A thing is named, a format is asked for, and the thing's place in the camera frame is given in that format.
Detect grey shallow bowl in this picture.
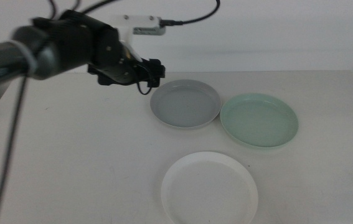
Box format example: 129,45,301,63
149,78,222,129

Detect pale green shallow bowl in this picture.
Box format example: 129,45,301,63
220,92,299,149

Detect white shallow bowl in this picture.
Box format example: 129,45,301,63
161,151,259,224

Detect short black looped cable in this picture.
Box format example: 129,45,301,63
134,63,153,96

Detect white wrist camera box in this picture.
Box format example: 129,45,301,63
113,14,167,63

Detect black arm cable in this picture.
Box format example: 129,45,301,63
81,0,120,15
47,0,56,19

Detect thin grey hanging cable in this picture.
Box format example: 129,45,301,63
0,76,28,224

